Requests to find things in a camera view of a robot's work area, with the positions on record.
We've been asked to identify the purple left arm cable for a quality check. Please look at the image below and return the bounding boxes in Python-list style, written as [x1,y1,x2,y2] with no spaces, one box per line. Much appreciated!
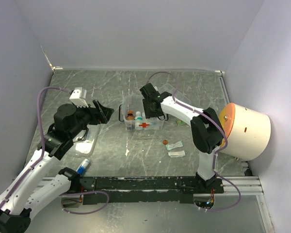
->
[0,86,110,219]

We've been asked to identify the cream cylinder orange face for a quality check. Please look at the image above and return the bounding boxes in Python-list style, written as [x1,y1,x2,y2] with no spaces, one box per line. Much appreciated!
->
[219,103,271,161]

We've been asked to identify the small green packet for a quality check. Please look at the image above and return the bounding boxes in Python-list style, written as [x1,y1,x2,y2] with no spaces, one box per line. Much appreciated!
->
[176,119,186,126]

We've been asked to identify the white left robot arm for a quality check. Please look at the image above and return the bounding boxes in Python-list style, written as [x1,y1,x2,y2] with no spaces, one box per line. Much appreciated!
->
[0,100,114,233]

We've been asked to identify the white bottle green label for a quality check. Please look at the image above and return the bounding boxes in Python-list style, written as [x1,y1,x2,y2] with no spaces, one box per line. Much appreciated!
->
[135,111,143,120]

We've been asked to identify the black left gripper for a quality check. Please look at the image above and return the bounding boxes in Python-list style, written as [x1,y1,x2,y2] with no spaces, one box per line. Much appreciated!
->
[68,99,114,138]

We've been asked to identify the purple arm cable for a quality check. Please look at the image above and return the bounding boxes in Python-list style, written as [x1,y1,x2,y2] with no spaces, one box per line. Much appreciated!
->
[0,86,110,219]
[147,71,242,212]

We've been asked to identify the clear first aid box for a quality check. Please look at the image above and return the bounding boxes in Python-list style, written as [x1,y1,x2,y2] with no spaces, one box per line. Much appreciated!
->
[118,95,169,131]

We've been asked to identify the blue white ointment tube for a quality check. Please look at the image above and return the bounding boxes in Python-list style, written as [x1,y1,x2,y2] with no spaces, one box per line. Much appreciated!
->
[77,159,90,176]

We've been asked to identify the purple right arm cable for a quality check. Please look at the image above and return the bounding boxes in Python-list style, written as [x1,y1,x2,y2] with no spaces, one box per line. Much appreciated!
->
[147,71,242,212]

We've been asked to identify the teal plaster packet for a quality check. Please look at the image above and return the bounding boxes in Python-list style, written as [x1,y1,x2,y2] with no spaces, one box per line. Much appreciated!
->
[166,141,183,150]

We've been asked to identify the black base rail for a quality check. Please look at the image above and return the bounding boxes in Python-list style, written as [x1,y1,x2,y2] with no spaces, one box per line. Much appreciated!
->
[80,176,224,204]

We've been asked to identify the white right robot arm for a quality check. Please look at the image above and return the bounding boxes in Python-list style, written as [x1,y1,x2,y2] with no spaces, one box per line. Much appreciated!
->
[140,83,226,193]

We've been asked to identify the brown medicine bottle orange cap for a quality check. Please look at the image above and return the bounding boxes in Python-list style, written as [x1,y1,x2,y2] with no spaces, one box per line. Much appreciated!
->
[126,111,134,130]

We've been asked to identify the white plaster packet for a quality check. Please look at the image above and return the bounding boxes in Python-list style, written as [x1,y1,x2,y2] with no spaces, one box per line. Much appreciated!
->
[168,150,186,158]

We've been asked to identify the clear divider tray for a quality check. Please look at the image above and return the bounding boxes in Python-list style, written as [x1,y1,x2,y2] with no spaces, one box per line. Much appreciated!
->
[158,83,191,104]

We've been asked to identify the clear box lid black handle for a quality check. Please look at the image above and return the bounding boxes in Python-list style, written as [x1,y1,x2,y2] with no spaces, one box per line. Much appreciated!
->
[73,125,100,157]

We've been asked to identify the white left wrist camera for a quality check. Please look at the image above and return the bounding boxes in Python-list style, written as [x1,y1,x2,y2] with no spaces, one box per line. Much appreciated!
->
[69,87,89,108]

